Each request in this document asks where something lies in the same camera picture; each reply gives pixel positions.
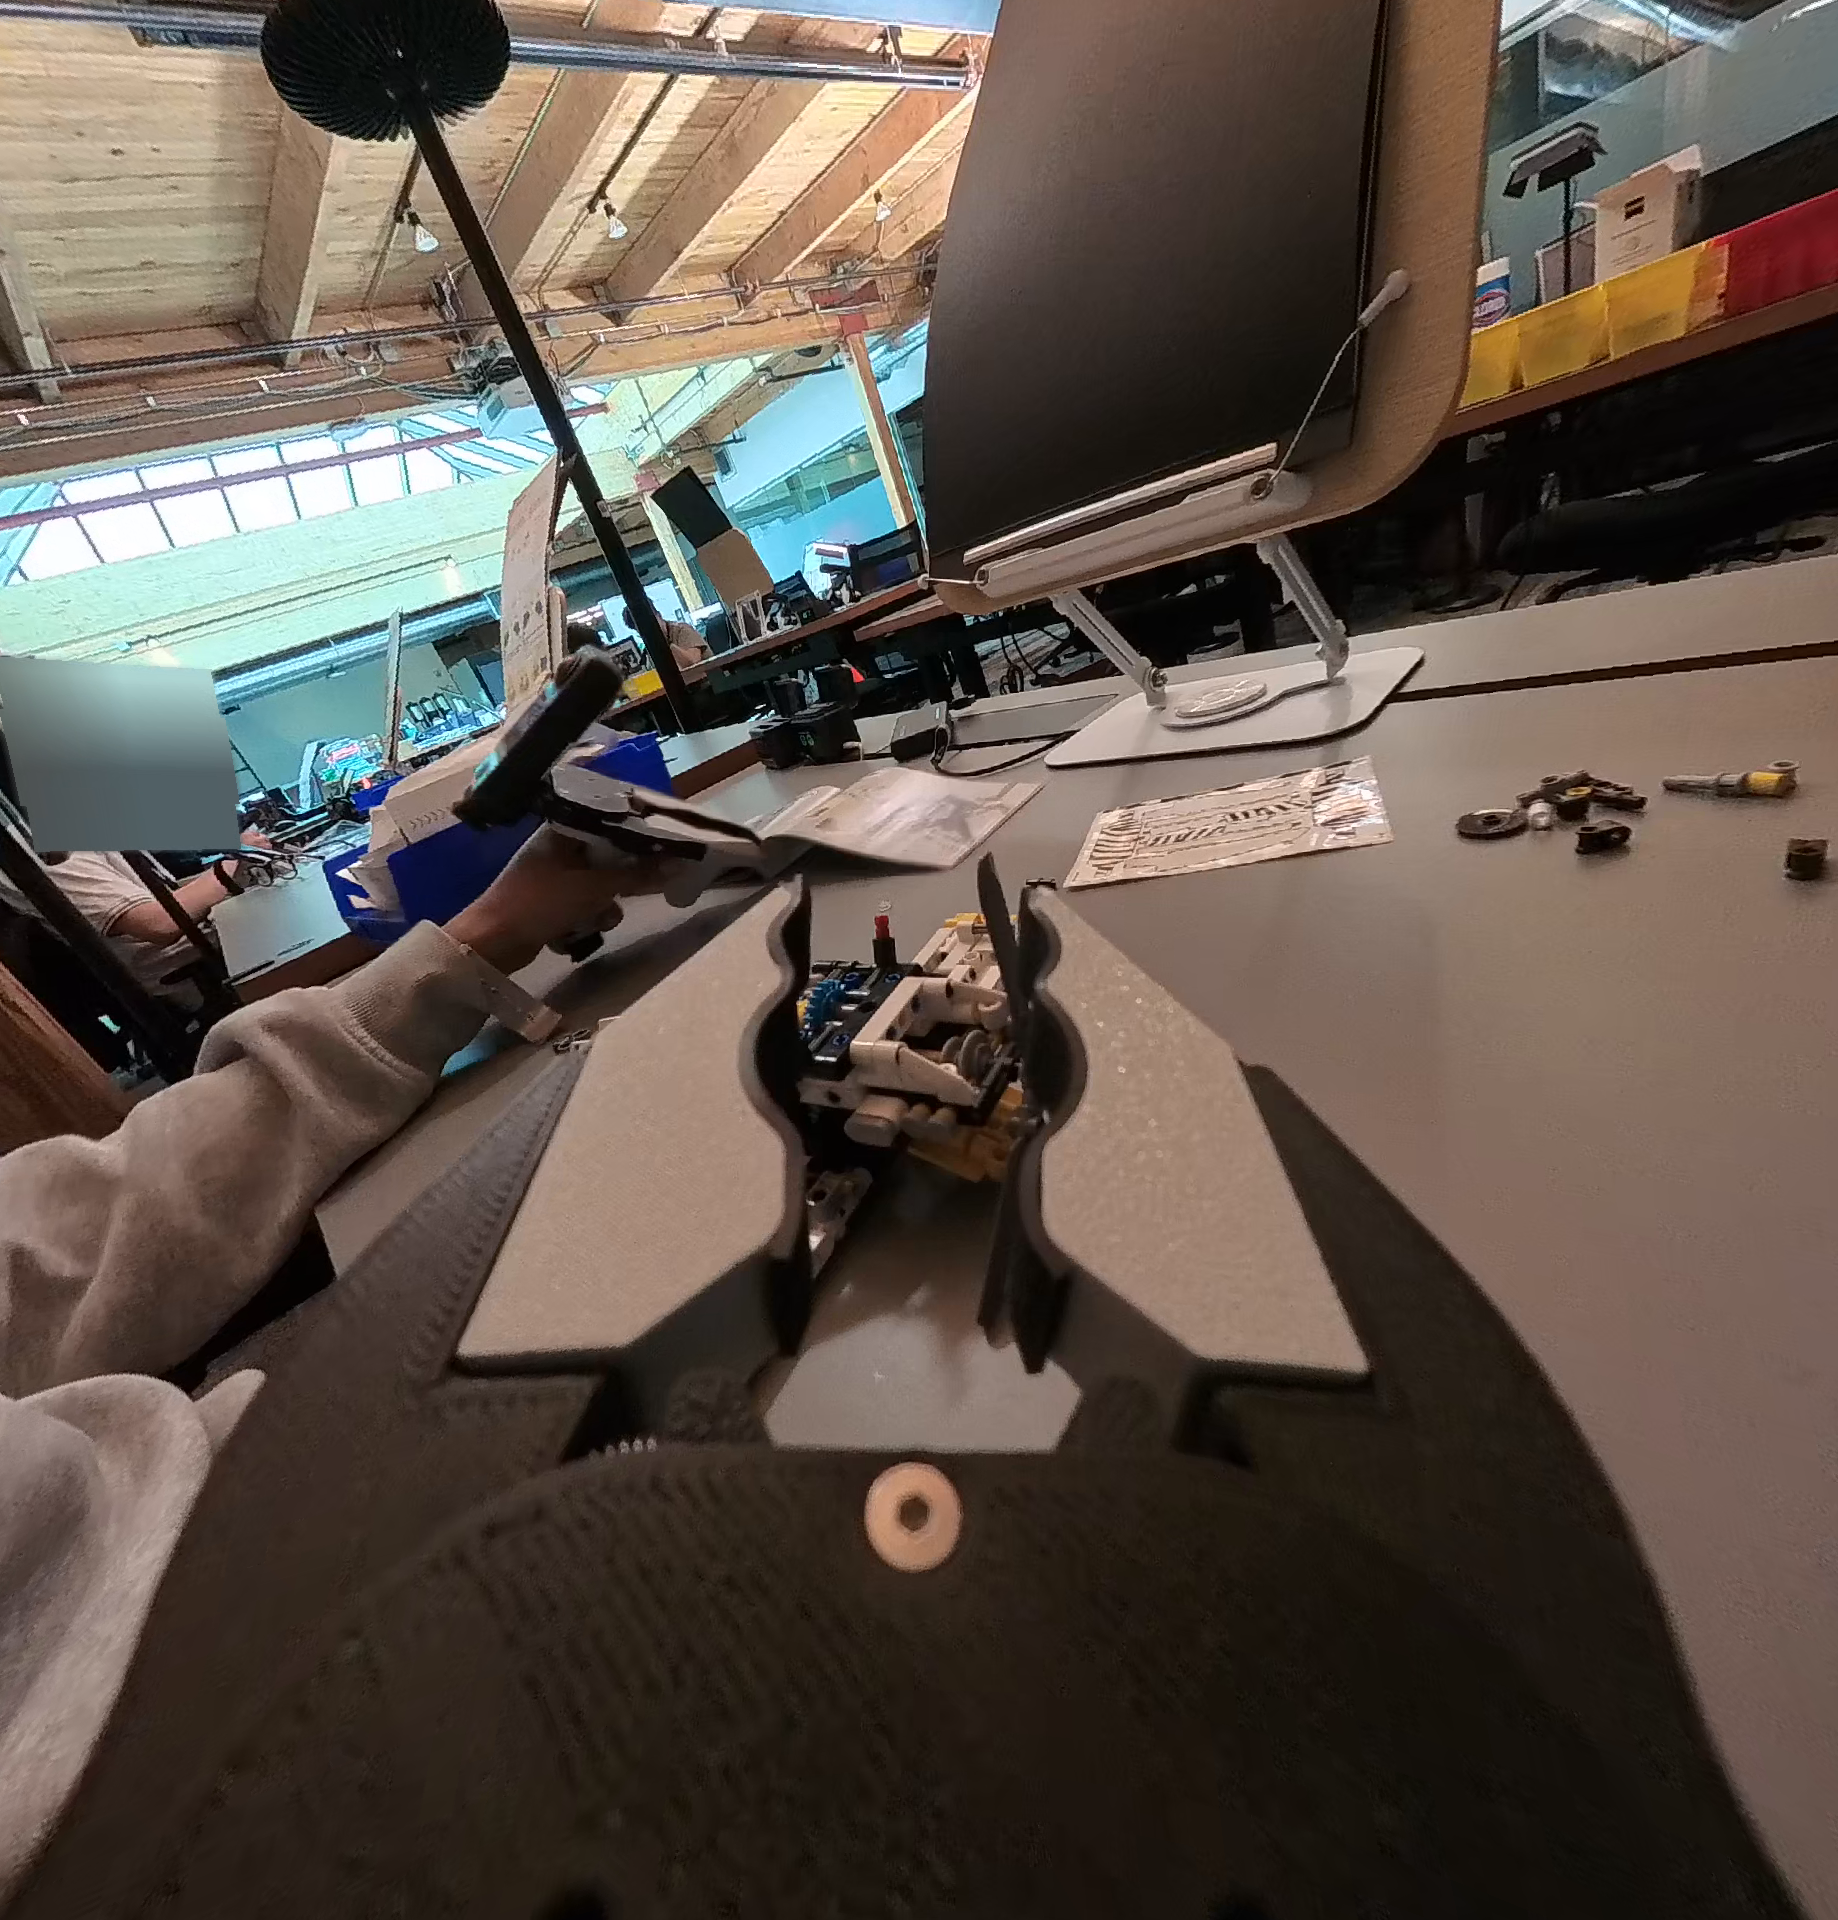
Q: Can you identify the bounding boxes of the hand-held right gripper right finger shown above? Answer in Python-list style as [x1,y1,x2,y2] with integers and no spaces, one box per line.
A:
[978,852,1373,1388]

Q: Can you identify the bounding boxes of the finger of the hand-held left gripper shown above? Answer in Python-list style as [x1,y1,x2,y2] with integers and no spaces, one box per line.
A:
[547,766,717,849]
[595,831,777,909]

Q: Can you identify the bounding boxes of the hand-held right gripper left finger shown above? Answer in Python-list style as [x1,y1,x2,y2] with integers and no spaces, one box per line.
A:
[453,877,819,1380]

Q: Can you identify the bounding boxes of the instruction booklet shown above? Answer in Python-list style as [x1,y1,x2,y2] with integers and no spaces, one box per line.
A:
[641,765,1048,901]

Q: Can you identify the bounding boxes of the toy brick helicopter model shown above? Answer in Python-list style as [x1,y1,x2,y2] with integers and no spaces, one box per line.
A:
[790,895,1043,1276]

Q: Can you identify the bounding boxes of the zebra sticker sheet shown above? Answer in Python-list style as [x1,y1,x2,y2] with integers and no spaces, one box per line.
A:
[1066,757,1392,890]

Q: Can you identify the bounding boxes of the pile of small toy bricks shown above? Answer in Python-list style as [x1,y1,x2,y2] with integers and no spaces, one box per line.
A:
[1458,757,1836,884]

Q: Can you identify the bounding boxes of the person's left forearm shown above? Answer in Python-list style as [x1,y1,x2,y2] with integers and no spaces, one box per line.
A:
[0,917,507,1403]

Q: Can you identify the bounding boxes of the blue storage bin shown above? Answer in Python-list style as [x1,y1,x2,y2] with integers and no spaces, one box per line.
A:
[324,733,676,944]

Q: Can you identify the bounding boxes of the white poster board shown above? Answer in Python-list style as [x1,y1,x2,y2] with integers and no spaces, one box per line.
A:
[497,450,573,706]

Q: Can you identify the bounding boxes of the grey flat dock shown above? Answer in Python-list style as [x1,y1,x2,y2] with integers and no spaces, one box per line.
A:
[940,688,1122,757]

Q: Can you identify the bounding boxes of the silver monitor stand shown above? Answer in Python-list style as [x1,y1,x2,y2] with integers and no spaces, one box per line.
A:
[963,448,1428,772]

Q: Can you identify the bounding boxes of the black pole with round disc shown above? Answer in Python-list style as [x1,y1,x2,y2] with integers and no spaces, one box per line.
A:
[259,0,698,734]

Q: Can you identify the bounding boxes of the laptop on stand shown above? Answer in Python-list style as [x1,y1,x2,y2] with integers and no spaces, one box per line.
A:
[919,0,1507,620]

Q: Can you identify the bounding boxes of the white cardboard box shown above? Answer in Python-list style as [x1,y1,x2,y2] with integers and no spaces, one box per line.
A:
[1593,145,1707,283]

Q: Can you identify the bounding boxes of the black music stand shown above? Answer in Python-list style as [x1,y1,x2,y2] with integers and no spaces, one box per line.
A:
[1505,125,1612,293]

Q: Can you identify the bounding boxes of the red storage bin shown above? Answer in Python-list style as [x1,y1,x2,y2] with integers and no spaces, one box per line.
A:
[1706,172,1838,316]

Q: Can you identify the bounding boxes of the black braided cable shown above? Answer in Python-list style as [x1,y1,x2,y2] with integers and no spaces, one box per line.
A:
[887,705,1071,779]

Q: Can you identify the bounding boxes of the thin grey tether wire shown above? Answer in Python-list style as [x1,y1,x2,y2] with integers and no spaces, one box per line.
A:
[1251,270,1415,503]

